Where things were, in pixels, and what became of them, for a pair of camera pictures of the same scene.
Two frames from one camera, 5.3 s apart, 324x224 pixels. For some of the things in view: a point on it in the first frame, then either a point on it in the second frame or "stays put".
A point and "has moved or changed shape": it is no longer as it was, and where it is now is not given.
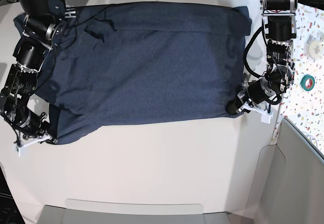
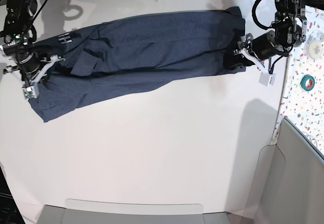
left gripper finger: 45,137 to 54,59
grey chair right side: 290,183 stays put
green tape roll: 311,82 stays put
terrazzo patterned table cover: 304,105 stays put
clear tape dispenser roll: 314,45 stays put
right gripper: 252,92 to 261,47
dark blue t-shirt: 120,63 has moved or changed shape
